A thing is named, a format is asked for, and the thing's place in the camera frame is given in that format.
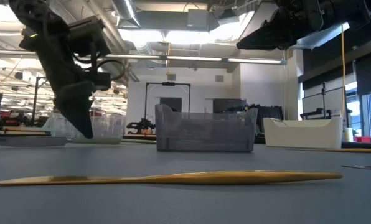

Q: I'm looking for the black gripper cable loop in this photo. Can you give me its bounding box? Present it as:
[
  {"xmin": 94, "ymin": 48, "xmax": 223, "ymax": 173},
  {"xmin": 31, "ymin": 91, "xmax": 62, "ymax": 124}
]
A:
[{"xmin": 93, "ymin": 58, "xmax": 126, "ymax": 82}]

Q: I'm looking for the black equipment case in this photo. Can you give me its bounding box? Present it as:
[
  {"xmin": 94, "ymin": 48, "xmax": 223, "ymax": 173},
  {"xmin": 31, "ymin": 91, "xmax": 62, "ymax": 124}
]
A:
[{"xmin": 247, "ymin": 105, "xmax": 284, "ymax": 130}]

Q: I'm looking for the white plastic bin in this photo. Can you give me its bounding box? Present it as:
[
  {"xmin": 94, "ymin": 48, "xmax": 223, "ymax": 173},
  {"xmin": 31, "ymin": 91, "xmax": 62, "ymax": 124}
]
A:
[{"xmin": 262, "ymin": 116, "xmax": 344, "ymax": 149}]

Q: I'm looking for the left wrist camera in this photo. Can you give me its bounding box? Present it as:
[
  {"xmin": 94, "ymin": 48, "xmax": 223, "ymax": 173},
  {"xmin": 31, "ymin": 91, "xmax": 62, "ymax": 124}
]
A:
[{"xmin": 67, "ymin": 15, "xmax": 111, "ymax": 58}]

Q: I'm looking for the clear plastic bin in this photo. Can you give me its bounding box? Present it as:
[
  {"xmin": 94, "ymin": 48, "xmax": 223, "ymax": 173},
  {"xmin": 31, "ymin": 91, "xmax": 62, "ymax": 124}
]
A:
[{"xmin": 42, "ymin": 112, "xmax": 126, "ymax": 139}]

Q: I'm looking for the black camera gantry frame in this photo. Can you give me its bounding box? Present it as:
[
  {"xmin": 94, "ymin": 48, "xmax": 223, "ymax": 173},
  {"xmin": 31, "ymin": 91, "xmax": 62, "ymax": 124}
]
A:
[
  {"xmin": 144, "ymin": 82, "xmax": 192, "ymax": 121},
  {"xmin": 32, "ymin": 76, "xmax": 49, "ymax": 127}
]

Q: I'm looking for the dark grey translucent bin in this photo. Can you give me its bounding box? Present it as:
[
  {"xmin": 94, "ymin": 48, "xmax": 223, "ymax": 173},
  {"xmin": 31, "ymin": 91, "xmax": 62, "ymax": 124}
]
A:
[{"xmin": 154, "ymin": 103, "xmax": 258, "ymax": 153}]

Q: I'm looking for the wooden top work table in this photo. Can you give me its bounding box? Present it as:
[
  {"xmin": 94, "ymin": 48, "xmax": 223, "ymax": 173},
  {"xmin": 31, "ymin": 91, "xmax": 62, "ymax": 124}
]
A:
[{"xmin": 0, "ymin": 126, "xmax": 52, "ymax": 138}]

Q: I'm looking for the long ceiling light fixture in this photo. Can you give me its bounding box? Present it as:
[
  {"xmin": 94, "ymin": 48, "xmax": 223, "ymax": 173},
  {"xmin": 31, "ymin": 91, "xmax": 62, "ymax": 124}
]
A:
[{"xmin": 0, "ymin": 49, "xmax": 288, "ymax": 66}]

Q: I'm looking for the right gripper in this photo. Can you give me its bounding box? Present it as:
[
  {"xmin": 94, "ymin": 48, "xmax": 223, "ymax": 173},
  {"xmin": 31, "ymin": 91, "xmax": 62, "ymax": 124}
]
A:
[{"xmin": 236, "ymin": 0, "xmax": 326, "ymax": 51}]

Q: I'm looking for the white board panel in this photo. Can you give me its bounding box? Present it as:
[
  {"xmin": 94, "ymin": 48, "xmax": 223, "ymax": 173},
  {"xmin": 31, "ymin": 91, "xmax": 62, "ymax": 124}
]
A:
[{"xmin": 302, "ymin": 86, "xmax": 345, "ymax": 121}]

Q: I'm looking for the black computer monitor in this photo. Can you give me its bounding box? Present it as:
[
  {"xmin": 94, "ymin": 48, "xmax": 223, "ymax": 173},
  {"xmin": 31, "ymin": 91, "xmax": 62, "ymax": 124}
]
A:
[{"xmin": 212, "ymin": 98, "xmax": 247, "ymax": 114}]

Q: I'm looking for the black tripod stand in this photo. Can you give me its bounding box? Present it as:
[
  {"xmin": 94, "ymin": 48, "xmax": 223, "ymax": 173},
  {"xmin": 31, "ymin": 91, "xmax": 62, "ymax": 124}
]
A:
[{"xmin": 319, "ymin": 82, "xmax": 327, "ymax": 110}]

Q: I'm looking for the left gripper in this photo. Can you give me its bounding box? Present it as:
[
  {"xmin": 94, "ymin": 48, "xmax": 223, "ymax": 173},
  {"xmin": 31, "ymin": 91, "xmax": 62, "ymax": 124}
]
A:
[{"xmin": 19, "ymin": 15, "xmax": 113, "ymax": 139}]

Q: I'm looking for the yellow hanging cable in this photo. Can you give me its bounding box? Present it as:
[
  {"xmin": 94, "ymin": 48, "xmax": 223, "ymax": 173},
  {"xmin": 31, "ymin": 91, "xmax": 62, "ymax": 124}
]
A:
[{"xmin": 339, "ymin": 24, "xmax": 347, "ymax": 141}]

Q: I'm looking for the gold knife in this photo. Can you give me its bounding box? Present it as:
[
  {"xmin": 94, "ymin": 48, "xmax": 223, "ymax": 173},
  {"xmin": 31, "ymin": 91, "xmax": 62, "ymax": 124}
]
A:
[{"xmin": 0, "ymin": 170, "xmax": 344, "ymax": 187}]

